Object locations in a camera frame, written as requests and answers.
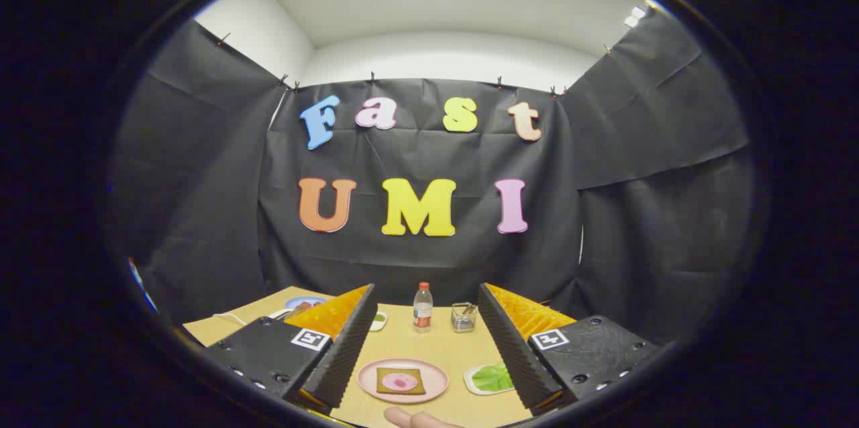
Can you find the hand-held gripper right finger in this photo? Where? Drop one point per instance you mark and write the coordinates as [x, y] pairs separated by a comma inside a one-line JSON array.
[[513, 354]]

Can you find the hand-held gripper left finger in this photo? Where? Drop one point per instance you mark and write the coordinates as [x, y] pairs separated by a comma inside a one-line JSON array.
[[345, 354]]

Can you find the green lettuce leaf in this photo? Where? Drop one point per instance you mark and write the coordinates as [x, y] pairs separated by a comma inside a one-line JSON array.
[[493, 378]]

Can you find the white divided condiment tray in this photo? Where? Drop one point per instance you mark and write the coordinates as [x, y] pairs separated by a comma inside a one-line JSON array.
[[379, 320]]

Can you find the brown bread slice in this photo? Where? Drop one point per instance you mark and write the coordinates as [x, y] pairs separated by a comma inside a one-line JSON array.
[[384, 384]]

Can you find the white square dish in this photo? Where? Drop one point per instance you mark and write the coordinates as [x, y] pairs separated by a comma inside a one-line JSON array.
[[468, 381]]

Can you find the blue round plate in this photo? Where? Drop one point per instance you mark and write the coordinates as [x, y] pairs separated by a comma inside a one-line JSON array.
[[319, 300]]

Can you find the pink ham slice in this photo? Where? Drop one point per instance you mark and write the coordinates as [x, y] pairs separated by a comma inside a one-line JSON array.
[[401, 382]]

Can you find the red meat and tomato slices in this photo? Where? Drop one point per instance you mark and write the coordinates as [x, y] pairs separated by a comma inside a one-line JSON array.
[[303, 306]]

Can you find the pink round plate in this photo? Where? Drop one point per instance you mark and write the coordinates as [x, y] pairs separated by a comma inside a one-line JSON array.
[[435, 382]]

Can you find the clear plastic water bottle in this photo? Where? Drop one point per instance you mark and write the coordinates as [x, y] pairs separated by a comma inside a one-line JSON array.
[[423, 314]]

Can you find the small ceiling light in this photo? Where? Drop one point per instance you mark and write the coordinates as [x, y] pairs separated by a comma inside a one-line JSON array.
[[635, 16]]

